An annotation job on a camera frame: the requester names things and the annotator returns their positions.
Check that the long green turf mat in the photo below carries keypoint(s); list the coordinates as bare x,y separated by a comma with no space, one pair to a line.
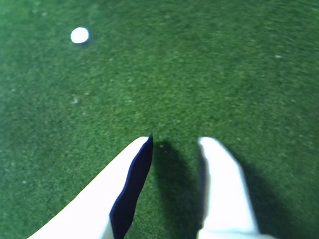
199,87

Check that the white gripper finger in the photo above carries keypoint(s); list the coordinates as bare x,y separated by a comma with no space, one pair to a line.
94,199
224,189

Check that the small white dot marker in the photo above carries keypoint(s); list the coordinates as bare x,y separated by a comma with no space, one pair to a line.
79,35

